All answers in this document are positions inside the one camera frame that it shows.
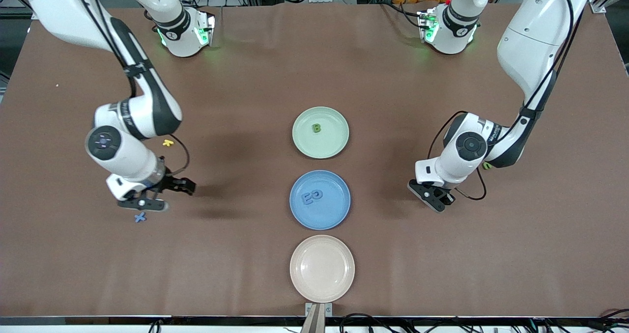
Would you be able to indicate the table edge rail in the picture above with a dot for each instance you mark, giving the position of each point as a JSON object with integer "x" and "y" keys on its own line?
{"x": 98, "y": 320}

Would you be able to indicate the blue foam letter G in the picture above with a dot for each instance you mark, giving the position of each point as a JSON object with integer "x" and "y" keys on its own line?
{"x": 322, "y": 194}

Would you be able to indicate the blue foam letter E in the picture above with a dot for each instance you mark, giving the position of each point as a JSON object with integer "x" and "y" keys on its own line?
{"x": 306, "y": 198}

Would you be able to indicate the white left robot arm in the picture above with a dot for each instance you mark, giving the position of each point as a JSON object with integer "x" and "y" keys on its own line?
{"x": 535, "y": 38}

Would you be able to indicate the blue plate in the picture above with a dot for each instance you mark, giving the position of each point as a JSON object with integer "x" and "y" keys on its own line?
{"x": 320, "y": 217}

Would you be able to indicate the beige plate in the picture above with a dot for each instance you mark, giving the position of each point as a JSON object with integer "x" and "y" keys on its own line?
{"x": 322, "y": 269}

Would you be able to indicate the blue foam letter X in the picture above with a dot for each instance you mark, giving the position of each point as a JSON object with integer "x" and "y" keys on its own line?
{"x": 140, "y": 217}

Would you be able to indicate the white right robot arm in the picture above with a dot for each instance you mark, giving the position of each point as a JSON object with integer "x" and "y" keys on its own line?
{"x": 123, "y": 156}

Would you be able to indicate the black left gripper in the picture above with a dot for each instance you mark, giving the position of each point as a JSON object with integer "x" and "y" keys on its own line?
{"x": 444, "y": 200}

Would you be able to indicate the light green plate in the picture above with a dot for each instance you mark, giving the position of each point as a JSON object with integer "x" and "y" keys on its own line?
{"x": 320, "y": 141}

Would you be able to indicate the green foam letter B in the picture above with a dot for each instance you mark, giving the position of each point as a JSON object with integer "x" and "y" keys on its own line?
{"x": 317, "y": 128}

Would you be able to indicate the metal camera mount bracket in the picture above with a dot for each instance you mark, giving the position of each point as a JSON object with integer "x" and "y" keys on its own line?
{"x": 318, "y": 309}

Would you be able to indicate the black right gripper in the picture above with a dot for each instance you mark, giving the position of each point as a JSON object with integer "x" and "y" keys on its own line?
{"x": 170, "y": 182}

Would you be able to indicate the brown table cover sheet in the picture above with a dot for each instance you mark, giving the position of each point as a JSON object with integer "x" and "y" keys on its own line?
{"x": 393, "y": 254}

